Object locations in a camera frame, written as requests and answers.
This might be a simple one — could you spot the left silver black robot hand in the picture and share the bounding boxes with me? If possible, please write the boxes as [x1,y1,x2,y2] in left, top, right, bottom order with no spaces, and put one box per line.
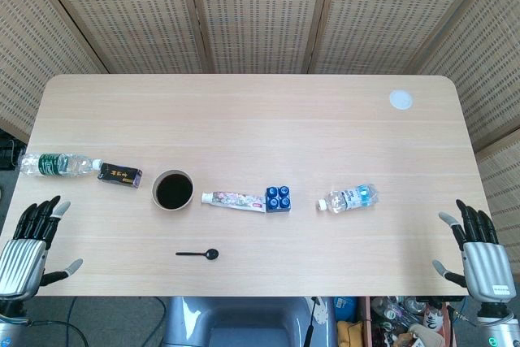
[0,195,84,303]

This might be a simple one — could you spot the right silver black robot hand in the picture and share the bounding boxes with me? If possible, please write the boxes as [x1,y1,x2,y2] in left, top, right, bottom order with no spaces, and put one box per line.
[431,199,517,304]

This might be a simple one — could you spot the black plastic spoon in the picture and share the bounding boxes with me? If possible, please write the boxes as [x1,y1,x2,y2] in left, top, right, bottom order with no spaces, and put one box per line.
[175,248,220,261]

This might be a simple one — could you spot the cup of dark coffee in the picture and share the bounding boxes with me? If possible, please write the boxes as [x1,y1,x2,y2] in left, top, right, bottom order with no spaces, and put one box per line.
[151,169,195,212]

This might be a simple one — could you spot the white floral toothpaste tube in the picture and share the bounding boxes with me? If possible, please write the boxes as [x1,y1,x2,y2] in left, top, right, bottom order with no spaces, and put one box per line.
[201,190,267,214]

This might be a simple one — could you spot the green label water bottle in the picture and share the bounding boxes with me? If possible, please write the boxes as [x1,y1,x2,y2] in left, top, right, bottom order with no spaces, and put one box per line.
[18,152,102,180]

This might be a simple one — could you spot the black box gold print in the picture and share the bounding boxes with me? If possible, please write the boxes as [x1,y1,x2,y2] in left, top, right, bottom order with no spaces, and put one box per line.
[97,162,144,189]

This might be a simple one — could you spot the red crate of clutter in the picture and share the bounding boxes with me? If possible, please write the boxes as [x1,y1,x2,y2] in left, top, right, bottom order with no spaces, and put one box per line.
[359,296,458,347]

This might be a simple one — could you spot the blue container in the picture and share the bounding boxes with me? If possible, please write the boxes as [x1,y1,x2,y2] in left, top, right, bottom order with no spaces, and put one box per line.
[333,296,359,322]

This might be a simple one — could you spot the yellow bag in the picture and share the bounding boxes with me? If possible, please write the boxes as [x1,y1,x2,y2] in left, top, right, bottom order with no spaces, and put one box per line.
[336,319,366,347]

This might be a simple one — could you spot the blue label water bottle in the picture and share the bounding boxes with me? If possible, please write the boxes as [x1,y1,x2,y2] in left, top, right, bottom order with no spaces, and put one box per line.
[316,183,380,215]

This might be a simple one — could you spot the white round table grommet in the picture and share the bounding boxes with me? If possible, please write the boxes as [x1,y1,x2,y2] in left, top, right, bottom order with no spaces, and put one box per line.
[388,89,415,111]

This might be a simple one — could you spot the blue toy building block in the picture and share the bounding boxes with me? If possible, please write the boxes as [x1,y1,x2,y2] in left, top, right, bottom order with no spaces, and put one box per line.
[265,184,293,215]

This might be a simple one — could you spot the grey robot torso base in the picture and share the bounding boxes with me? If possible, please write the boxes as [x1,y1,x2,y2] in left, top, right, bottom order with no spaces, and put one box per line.
[164,296,338,347]

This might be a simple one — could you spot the woven bamboo folding screen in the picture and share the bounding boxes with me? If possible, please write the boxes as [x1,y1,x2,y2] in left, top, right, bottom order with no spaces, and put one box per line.
[0,0,520,242]

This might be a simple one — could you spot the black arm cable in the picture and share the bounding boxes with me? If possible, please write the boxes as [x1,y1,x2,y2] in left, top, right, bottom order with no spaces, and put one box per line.
[23,318,89,347]

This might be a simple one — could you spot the white perforated bracket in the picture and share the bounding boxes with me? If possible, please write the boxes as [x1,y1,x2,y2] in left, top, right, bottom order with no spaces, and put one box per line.
[311,297,329,326]

